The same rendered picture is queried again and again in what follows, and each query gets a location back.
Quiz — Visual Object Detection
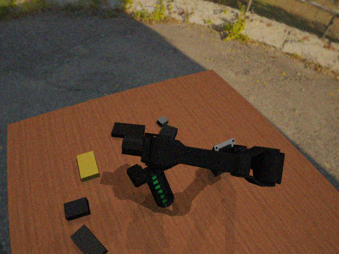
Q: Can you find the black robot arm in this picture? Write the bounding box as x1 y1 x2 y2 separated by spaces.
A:
121 133 285 187

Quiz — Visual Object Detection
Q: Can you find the yellow rectangular block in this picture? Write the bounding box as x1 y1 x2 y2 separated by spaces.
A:
77 151 100 182

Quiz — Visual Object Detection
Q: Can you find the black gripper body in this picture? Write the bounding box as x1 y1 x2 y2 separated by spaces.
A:
127 164 168 187

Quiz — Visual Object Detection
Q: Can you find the dark grey switch panel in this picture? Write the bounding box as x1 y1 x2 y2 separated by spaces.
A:
147 170 174 207

